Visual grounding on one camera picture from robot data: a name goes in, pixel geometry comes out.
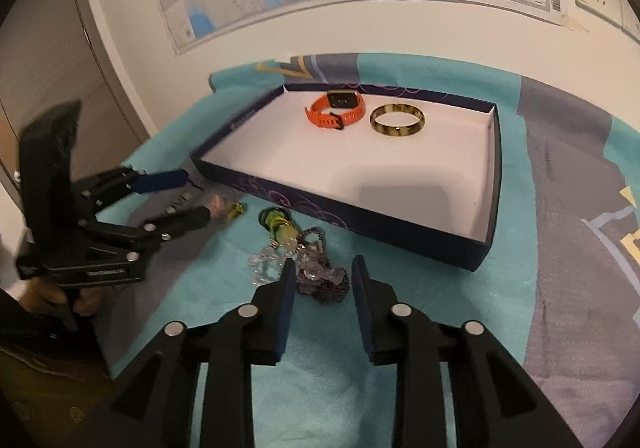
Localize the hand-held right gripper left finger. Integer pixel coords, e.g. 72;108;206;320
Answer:
65;258;297;448

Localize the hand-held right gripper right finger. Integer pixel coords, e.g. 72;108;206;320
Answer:
351;255;586;448

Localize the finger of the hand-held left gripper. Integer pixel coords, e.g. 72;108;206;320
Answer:
85;206;214;261
75;167;189;217

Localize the purple beaded bracelet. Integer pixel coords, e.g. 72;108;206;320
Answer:
295;228;351;305

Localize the clear crystal bracelet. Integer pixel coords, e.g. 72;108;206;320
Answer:
247;240;301;287

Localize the black ring with green jade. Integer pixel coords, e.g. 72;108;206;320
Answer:
257;208;301;249

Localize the dark blue shallow box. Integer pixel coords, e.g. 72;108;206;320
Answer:
190;82;502;273

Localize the person's left hand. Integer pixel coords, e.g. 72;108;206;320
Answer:
30;283;104;317

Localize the grey wooden wardrobe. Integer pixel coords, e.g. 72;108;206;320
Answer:
0;0;152;199

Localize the orange smartwatch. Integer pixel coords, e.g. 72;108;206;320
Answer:
305;90;366;131

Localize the tortoiseshell bangle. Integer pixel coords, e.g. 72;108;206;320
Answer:
369;102;426;139

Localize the teal and grey printed blanket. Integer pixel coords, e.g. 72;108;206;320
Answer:
95;52;640;448

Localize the brown patterned cloth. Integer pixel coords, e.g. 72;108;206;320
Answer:
0;348;121;448

